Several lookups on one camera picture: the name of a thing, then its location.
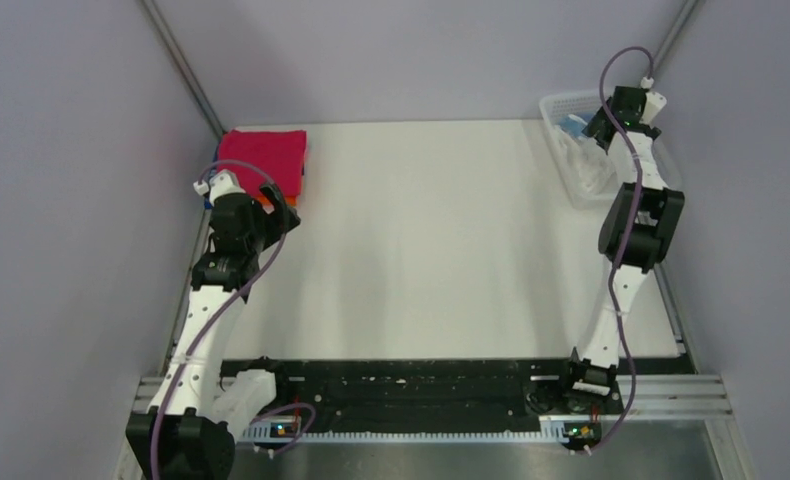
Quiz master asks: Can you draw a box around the white printed t-shirt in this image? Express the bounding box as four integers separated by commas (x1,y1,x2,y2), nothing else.
555,114,615,194

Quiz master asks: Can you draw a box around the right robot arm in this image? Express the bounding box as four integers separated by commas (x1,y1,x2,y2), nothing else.
557,84,685,412

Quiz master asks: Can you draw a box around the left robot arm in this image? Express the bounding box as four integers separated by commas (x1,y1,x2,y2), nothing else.
125,183,300,479

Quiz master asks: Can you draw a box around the orange folded t-shirt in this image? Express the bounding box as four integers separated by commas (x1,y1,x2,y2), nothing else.
255,194,298,207

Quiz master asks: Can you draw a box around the white plastic basket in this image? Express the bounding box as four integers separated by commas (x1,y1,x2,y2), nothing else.
539,90,683,210

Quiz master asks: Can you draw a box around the red folded t-shirt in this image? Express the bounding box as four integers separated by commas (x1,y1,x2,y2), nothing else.
217,129,307,198

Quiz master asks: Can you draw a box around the blue folded t-shirt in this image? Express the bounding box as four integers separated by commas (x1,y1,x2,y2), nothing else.
201,151,219,210

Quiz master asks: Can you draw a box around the left controller board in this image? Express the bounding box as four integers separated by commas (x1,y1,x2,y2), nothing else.
244,415,304,444

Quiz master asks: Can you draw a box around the controller board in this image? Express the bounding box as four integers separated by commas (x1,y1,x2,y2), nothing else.
244,415,304,444
548,421,603,452

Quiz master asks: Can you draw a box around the right controller board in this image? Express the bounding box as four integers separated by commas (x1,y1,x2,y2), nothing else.
548,421,603,452

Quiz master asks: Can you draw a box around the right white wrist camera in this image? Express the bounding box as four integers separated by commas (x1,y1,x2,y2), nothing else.
640,77,667,125

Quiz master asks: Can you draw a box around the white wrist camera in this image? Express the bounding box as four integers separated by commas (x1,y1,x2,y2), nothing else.
193,170,245,204
640,77,667,125

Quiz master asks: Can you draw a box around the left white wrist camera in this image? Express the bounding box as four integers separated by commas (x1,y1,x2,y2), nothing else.
193,170,245,204

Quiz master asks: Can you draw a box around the right aluminium frame post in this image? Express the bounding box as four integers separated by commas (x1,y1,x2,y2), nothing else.
652,0,705,75

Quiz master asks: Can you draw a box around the aluminium frame post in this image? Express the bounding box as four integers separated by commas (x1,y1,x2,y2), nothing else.
652,0,705,75
137,0,226,140

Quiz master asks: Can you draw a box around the left aluminium frame post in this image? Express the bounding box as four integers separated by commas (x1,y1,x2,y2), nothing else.
137,0,226,140

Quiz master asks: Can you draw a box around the black mounting base rail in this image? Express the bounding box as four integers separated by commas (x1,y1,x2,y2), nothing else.
220,358,624,434

